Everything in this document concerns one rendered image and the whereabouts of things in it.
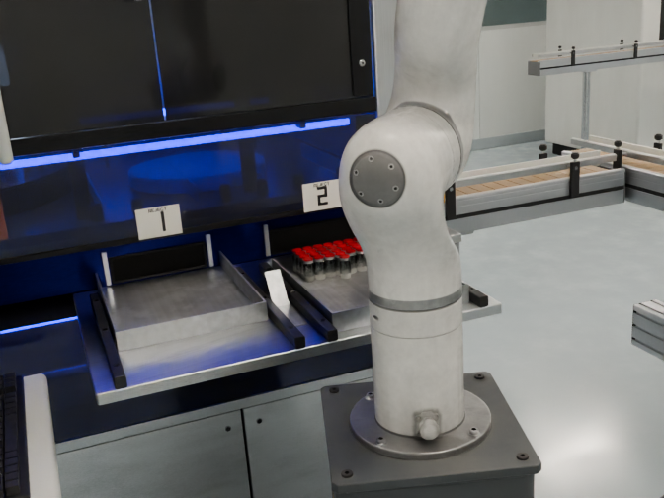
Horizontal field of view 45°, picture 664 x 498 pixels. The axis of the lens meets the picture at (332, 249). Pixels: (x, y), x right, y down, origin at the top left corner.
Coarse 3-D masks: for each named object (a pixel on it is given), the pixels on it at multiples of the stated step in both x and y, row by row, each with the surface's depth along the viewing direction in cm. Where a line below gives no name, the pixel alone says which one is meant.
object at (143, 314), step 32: (224, 256) 166; (128, 288) 161; (160, 288) 160; (192, 288) 159; (224, 288) 158; (128, 320) 145; (160, 320) 144; (192, 320) 136; (224, 320) 138; (256, 320) 140
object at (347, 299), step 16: (288, 272) 154; (304, 288) 145; (320, 288) 154; (336, 288) 153; (352, 288) 153; (464, 288) 141; (320, 304) 138; (336, 304) 145; (352, 304) 144; (368, 304) 144; (336, 320) 133; (352, 320) 134; (368, 320) 135
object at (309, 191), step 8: (304, 184) 164; (312, 184) 165; (320, 184) 166; (328, 184) 166; (336, 184) 167; (304, 192) 165; (312, 192) 166; (320, 192) 166; (328, 192) 167; (336, 192) 168; (304, 200) 165; (312, 200) 166; (320, 200) 167; (328, 200) 167; (336, 200) 168; (304, 208) 166; (312, 208) 167; (320, 208) 167
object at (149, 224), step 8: (144, 208) 154; (152, 208) 154; (160, 208) 155; (168, 208) 155; (176, 208) 156; (136, 216) 154; (144, 216) 154; (152, 216) 155; (160, 216) 155; (168, 216) 156; (176, 216) 156; (144, 224) 155; (152, 224) 155; (160, 224) 156; (168, 224) 156; (176, 224) 157; (144, 232) 155; (152, 232) 156; (160, 232) 156; (168, 232) 157; (176, 232) 157
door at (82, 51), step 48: (0, 0) 137; (48, 0) 139; (96, 0) 142; (144, 0) 145; (0, 48) 138; (48, 48) 141; (96, 48) 144; (144, 48) 147; (48, 96) 143; (96, 96) 146; (144, 96) 149
